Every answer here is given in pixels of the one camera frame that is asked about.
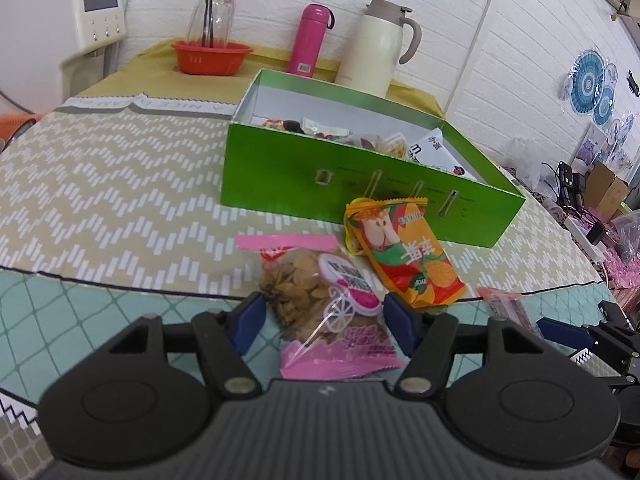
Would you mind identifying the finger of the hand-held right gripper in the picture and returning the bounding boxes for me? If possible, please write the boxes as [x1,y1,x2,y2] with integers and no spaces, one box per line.
[536,300,640,392]

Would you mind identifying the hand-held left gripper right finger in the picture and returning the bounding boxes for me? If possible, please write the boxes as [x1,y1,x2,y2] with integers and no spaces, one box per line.
[381,291,576,396]

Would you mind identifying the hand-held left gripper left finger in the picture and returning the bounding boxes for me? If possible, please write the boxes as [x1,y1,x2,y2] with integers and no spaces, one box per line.
[102,290,268,395]

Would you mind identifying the small pink snack packet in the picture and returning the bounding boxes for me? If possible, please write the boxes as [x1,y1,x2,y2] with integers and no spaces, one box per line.
[476,286,532,328]

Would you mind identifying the pink bean snack packet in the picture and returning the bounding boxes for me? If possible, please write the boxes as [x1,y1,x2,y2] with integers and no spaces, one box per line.
[234,234,410,380]

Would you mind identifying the orange apple print packet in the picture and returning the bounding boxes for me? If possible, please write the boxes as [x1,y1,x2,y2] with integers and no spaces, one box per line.
[343,197,467,309]

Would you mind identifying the green cardboard box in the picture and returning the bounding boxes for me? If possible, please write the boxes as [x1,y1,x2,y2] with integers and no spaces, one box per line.
[220,67,527,248]

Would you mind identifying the white printed snack packet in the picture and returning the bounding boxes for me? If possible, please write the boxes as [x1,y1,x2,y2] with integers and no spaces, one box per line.
[407,129,478,180]

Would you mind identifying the white power strip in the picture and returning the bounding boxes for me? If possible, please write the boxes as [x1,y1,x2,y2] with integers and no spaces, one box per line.
[565,217,606,261]

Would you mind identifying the brown cardboard box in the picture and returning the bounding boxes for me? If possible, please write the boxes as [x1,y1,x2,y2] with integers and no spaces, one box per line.
[582,162,631,218]

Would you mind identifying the black power adapter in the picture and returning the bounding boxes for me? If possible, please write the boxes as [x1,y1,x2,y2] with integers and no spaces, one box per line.
[557,161,586,193]

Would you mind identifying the clear plastic bag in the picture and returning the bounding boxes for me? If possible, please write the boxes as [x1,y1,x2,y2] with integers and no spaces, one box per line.
[500,137,543,186]

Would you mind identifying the cream chip packet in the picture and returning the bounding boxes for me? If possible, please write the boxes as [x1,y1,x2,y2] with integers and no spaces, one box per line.
[382,131,410,162]

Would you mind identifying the patterned tablecloth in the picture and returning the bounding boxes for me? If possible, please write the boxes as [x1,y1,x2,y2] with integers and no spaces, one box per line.
[0,37,621,461]

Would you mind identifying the purple snack packet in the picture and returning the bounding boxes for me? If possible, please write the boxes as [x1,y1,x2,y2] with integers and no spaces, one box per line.
[347,132,387,152]

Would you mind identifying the purple picture card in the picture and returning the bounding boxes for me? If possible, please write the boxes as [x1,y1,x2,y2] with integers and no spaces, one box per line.
[575,125,608,162]

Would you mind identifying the dark brown snack packet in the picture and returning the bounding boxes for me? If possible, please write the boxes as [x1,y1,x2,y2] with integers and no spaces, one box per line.
[261,118,305,135]

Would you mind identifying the blue white paper fan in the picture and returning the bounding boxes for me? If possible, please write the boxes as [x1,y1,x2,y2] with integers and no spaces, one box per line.
[607,112,636,143]

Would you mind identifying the medium blue paper fan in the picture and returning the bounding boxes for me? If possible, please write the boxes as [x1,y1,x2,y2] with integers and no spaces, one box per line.
[592,85,617,127]

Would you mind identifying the large blue paper fan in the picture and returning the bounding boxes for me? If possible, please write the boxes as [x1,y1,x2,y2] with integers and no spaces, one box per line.
[564,49,608,113]

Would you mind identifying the red plastic basket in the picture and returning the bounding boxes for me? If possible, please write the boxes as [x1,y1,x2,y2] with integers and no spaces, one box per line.
[171,40,254,77]

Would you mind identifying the cream thermos jug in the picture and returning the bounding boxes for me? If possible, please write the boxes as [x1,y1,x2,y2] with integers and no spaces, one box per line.
[334,0,422,98]

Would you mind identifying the pink thermos bottle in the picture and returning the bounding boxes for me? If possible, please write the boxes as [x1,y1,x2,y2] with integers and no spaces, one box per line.
[287,3,336,79]

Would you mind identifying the orange plastic crate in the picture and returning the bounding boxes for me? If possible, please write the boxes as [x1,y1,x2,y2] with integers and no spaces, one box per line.
[0,114,40,137]

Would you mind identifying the clear glass pitcher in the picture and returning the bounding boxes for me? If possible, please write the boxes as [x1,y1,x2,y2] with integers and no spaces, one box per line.
[186,0,237,48]

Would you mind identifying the black straws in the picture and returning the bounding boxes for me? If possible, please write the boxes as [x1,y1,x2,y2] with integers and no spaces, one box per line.
[202,0,217,50]

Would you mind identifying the white water dispenser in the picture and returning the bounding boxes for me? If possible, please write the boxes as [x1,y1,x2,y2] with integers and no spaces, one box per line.
[0,0,136,111]

